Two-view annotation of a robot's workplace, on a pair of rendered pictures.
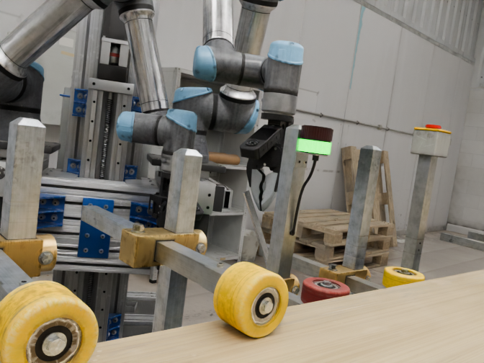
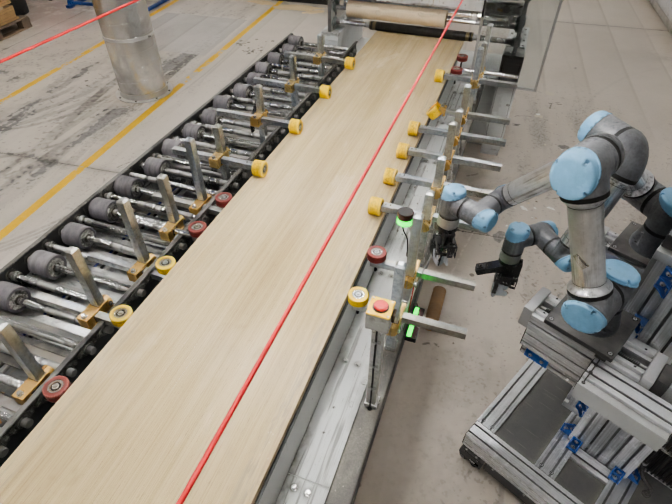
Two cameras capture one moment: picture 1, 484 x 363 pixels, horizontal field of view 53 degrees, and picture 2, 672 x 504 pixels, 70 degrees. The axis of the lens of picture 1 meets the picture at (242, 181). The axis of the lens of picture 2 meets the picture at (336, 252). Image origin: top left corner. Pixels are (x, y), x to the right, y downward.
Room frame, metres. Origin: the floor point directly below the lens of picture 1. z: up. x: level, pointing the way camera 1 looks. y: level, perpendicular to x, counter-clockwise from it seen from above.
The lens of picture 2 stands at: (2.00, -1.02, 2.26)
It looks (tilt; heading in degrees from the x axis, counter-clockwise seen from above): 43 degrees down; 151
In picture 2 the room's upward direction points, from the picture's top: straight up
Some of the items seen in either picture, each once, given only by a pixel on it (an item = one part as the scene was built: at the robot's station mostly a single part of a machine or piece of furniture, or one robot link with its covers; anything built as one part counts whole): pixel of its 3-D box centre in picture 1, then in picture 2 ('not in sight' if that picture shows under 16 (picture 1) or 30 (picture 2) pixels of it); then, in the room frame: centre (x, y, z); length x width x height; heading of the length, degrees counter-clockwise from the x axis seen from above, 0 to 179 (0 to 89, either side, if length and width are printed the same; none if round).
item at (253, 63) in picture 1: (263, 73); (480, 213); (1.16, -0.02, 1.29); 0.11 x 0.11 x 0.08; 13
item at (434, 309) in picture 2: not in sight; (435, 307); (0.63, 0.42, 0.04); 0.30 x 0.08 x 0.08; 131
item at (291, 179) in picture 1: (281, 245); (411, 261); (0.95, -0.10, 0.93); 0.03 x 0.03 x 0.48; 41
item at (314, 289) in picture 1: (322, 314); (376, 260); (0.81, -0.17, 0.85); 0.08 x 0.08 x 0.11
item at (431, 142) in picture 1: (430, 143); (380, 315); (1.28, -0.48, 1.18); 0.07 x 0.07 x 0.08; 41
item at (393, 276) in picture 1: (400, 297); (358, 303); (0.97, -0.35, 0.85); 0.08 x 0.08 x 0.11
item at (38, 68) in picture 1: (19, 82); (669, 210); (1.39, 0.67, 1.21); 0.13 x 0.12 x 0.14; 171
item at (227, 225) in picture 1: (194, 175); not in sight; (3.87, 0.39, 0.78); 0.90 x 0.45 x 1.55; 136
